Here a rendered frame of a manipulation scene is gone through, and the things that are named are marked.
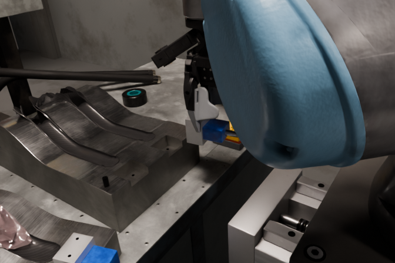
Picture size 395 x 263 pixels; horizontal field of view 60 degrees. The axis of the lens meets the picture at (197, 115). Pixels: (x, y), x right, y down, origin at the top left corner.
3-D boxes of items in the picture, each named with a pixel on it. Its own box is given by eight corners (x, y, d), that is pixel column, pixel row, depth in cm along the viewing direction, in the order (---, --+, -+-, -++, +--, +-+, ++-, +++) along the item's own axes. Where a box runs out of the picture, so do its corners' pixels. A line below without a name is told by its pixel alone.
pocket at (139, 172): (151, 181, 67) (149, 165, 65) (131, 197, 63) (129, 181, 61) (134, 174, 69) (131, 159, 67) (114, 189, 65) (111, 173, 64)
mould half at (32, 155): (200, 161, 81) (196, 110, 75) (120, 233, 62) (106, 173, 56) (69, 116, 107) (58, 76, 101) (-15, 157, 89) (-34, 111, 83)
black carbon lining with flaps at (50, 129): (161, 141, 77) (156, 103, 72) (106, 181, 65) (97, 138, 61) (66, 110, 95) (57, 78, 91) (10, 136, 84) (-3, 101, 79)
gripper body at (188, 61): (226, 94, 58) (224, 22, 53) (182, 88, 62) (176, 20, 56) (241, 78, 64) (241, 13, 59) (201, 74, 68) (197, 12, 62)
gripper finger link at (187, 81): (190, 113, 60) (191, 63, 58) (182, 111, 61) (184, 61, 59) (201, 107, 65) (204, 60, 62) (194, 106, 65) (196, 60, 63)
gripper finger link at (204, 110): (214, 141, 61) (217, 90, 59) (185, 135, 64) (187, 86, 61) (221, 136, 64) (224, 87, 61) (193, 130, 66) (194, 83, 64)
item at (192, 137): (257, 142, 67) (257, 118, 65) (248, 156, 63) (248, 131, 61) (197, 131, 73) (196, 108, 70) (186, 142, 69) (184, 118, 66)
